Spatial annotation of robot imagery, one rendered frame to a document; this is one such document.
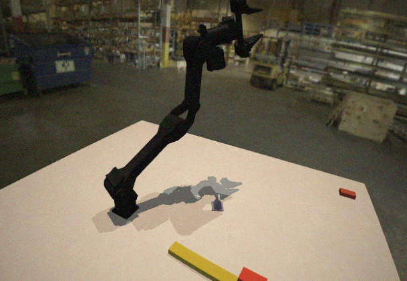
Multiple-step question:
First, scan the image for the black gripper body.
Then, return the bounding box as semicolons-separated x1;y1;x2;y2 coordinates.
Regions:
219;0;249;58

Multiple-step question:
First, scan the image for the yellow bar with red block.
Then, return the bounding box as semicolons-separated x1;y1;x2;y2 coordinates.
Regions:
168;242;267;281

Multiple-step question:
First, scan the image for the red rectangular bar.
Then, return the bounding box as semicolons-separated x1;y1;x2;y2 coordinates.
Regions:
339;188;356;199

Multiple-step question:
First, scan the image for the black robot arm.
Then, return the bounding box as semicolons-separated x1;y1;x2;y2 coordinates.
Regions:
104;24;226;219

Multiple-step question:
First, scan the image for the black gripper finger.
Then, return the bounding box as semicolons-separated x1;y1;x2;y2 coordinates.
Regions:
245;4;263;15
243;33;263;52

